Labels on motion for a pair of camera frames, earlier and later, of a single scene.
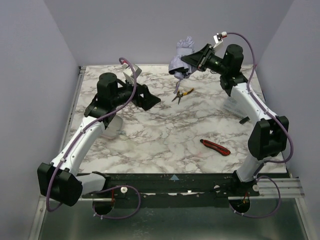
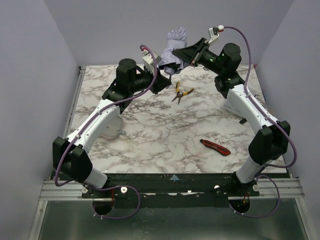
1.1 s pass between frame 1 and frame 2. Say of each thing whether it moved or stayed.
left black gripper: moved
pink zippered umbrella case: stayed
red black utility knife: stayed
